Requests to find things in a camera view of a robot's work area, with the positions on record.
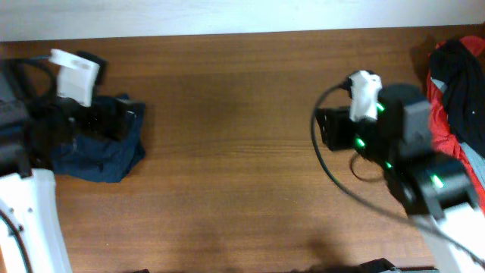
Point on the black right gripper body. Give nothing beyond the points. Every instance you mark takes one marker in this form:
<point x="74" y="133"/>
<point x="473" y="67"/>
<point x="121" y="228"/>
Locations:
<point x="342" y="130"/>

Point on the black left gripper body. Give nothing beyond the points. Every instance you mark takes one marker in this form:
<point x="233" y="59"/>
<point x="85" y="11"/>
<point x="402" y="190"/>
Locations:
<point x="75" y="120"/>

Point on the dark navy blue shorts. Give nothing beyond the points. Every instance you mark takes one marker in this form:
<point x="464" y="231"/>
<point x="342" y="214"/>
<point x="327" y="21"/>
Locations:
<point x="103" y="161"/>

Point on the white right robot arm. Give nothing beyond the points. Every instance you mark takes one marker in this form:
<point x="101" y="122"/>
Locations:
<point x="434" y="189"/>

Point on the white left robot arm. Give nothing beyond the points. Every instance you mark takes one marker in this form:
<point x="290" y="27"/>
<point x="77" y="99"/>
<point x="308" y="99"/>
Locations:
<point x="55" y="124"/>

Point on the red mesh shirt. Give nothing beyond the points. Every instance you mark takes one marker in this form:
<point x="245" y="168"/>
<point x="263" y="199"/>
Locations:
<point x="455" y="89"/>

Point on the black garment on pile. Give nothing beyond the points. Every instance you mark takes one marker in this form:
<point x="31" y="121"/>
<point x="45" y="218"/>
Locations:
<point x="455" y="65"/>

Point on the light grey garment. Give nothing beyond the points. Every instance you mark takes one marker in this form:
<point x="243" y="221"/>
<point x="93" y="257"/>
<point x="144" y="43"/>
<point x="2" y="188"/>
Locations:
<point x="445" y="141"/>

